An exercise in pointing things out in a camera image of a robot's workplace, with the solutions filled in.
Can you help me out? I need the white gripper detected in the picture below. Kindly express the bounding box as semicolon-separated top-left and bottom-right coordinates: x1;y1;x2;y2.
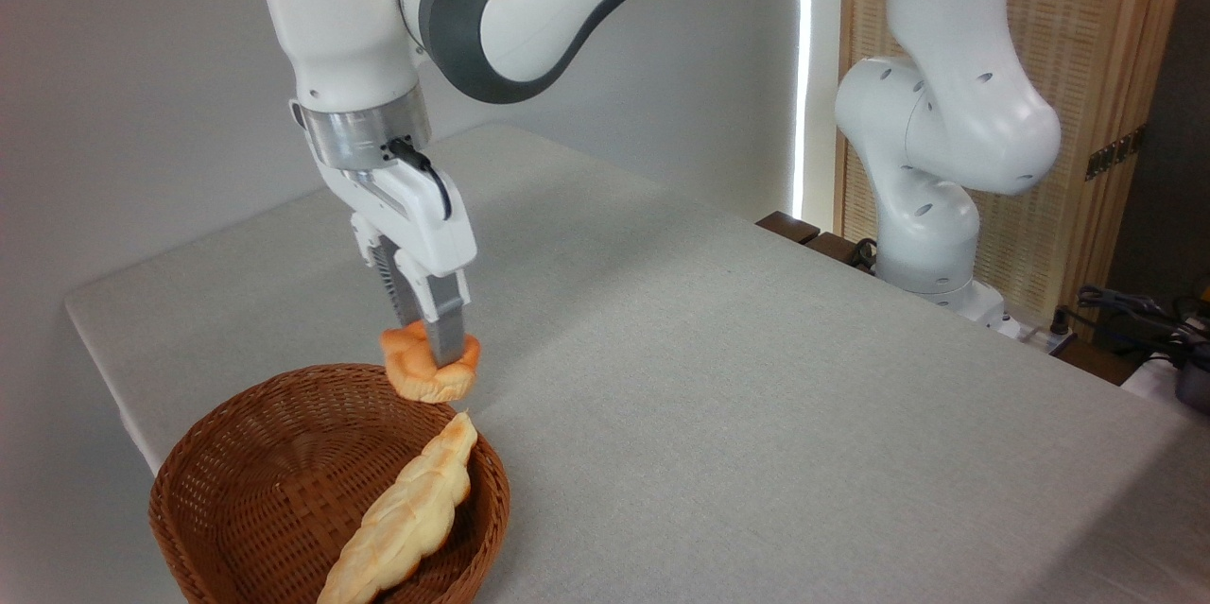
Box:
289;99;477;370

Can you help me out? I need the round orange bread roll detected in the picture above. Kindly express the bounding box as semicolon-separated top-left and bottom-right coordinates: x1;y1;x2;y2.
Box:
379;319;482;405

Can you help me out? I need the long pale braided bread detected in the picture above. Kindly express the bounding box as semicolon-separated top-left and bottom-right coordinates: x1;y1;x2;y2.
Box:
316;411;478;604

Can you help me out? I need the brown wicker basket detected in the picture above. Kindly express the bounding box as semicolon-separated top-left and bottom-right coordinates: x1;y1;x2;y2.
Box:
148;363;511;604

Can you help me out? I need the grey tablecloth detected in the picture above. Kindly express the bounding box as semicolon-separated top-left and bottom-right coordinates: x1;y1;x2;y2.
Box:
64;124;1210;604

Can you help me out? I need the white power strip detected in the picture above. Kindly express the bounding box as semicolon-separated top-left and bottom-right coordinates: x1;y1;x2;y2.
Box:
1002;318;1080;356

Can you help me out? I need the black screen hinge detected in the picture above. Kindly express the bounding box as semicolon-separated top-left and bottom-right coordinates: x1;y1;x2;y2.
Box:
1084;126;1146;182

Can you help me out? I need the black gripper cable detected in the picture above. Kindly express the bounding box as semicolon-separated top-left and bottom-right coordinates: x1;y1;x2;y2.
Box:
385;138;454;221

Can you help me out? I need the black cable bundle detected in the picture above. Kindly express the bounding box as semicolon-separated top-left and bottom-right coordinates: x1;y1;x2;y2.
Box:
1051;285;1210;371

